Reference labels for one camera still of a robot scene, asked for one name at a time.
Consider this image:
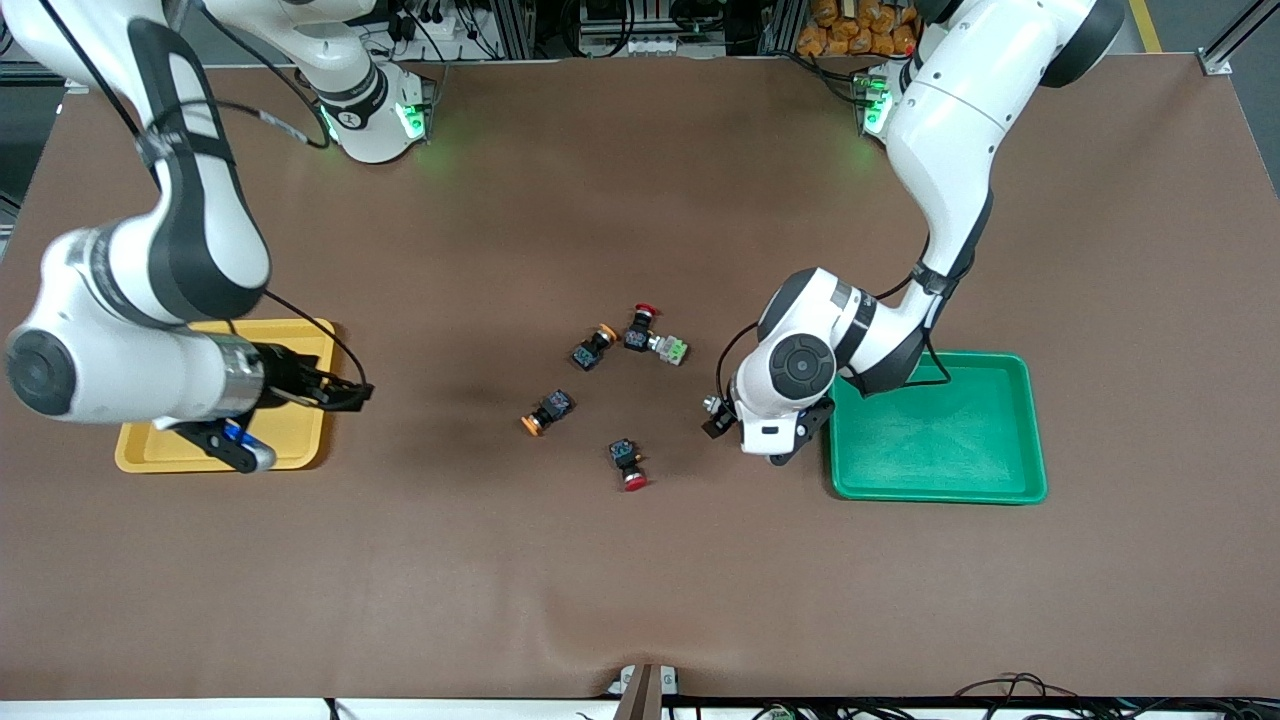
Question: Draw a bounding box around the yellow push button black body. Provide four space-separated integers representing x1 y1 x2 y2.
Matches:
520 388 575 438
571 322 619 372

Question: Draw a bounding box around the yellow plastic tray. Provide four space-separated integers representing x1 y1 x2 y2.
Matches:
114 318 337 474

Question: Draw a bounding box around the red push button black body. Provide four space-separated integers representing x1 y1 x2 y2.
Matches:
608 437 650 493
623 303 661 353

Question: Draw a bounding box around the green plastic tray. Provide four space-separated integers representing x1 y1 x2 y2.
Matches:
825 350 1049 506

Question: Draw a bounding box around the white power strip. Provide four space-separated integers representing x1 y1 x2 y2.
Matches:
578 35 703 59

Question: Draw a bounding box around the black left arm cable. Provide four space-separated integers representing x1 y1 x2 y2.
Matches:
715 258 956 399

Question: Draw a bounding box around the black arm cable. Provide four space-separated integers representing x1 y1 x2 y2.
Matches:
40 0 373 391
715 258 956 399

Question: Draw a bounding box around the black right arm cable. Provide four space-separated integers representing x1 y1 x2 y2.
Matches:
40 0 373 391

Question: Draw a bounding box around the metal table edge bracket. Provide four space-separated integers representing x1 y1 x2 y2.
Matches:
605 663 681 720

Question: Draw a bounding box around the black cable bundle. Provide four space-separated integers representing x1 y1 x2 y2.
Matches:
950 673 1280 720

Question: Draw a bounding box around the aluminium profile post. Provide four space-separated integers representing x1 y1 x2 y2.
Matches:
490 0 536 59
760 0 801 56

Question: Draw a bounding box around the aluminium frame profile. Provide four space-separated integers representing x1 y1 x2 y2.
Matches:
1200 0 1280 76
0 55 96 96

